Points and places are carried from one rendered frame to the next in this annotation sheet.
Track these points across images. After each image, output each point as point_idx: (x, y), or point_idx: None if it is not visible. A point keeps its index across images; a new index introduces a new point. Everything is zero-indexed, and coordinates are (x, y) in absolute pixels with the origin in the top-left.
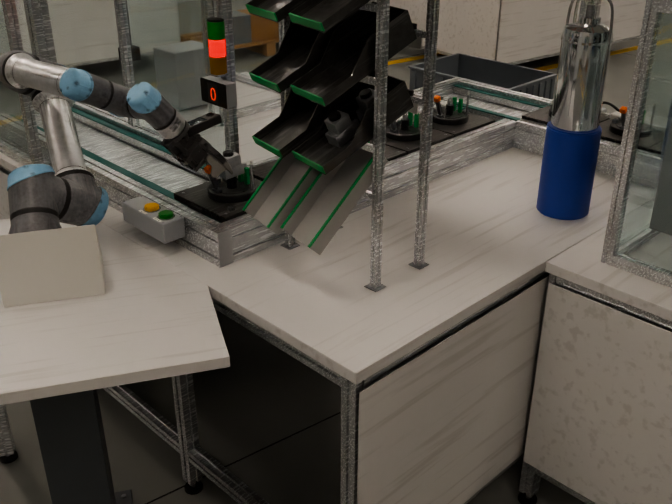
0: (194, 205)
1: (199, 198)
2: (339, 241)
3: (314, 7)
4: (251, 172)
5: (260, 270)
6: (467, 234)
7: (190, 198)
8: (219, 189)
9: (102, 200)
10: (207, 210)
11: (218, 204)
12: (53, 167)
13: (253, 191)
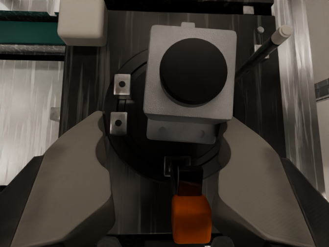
0: (168, 242)
1: (139, 203)
2: (322, 40)
3: None
4: (261, 60)
5: (327, 198)
6: None
7: (121, 222)
8: (187, 164)
9: None
10: (217, 233)
11: (210, 189)
12: None
13: (240, 87)
